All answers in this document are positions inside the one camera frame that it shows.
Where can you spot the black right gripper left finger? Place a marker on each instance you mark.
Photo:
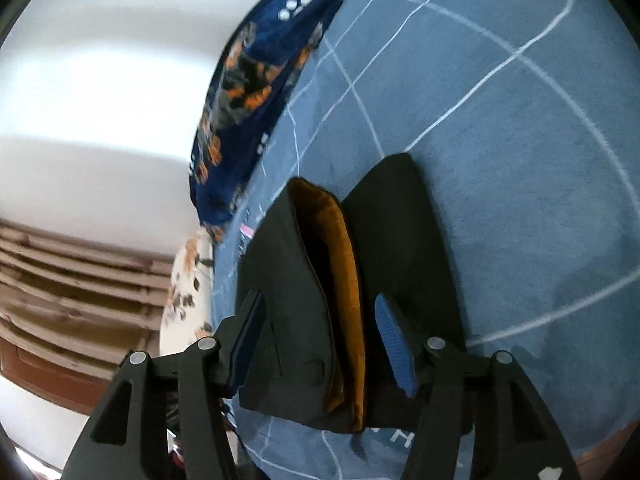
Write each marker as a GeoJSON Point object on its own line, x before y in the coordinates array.
{"type": "Point", "coordinates": [245, 332]}

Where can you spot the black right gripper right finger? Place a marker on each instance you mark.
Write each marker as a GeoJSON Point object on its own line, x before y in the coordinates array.
{"type": "Point", "coordinates": [396, 347]}

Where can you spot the white floral quilt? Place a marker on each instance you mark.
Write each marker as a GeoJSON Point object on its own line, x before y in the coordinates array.
{"type": "Point", "coordinates": [187, 315]}

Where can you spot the blue checked bed sheet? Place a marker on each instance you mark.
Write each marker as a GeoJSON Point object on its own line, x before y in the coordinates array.
{"type": "Point", "coordinates": [523, 117]}

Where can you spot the navy dog print blanket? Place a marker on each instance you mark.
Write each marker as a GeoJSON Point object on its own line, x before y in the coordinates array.
{"type": "Point", "coordinates": [254, 78]}

